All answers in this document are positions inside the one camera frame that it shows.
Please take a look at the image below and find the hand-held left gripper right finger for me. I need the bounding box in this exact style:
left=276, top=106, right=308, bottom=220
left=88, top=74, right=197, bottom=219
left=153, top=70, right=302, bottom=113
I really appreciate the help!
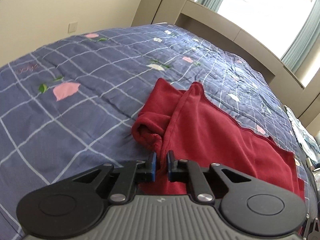
left=167, top=151, right=252, bottom=204

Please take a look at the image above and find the light blue folded cloth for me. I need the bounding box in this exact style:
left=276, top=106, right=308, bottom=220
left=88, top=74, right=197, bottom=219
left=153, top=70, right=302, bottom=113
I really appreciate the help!
left=285, top=106, right=320, bottom=157

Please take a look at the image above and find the blue plaid floral blanket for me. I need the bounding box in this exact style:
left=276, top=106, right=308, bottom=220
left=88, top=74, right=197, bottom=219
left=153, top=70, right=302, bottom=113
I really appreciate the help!
left=0, top=24, right=305, bottom=240

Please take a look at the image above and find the dark red garment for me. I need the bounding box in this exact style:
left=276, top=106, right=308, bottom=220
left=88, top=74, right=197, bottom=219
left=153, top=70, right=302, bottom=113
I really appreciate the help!
left=132, top=78, right=306, bottom=201

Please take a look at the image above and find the beige tall cabinet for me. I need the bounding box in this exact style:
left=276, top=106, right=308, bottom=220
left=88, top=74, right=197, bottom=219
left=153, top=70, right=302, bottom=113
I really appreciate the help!
left=132, top=0, right=192, bottom=27

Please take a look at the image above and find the beige window sill cabinet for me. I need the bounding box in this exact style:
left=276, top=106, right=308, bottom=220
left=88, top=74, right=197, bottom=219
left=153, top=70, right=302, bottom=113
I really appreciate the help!
left=174, top=0, right=306, bottom=92

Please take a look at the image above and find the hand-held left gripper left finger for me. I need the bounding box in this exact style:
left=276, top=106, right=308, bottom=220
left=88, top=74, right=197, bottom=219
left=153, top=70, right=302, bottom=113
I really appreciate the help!
left=72, top=152, right=157, bottom=203

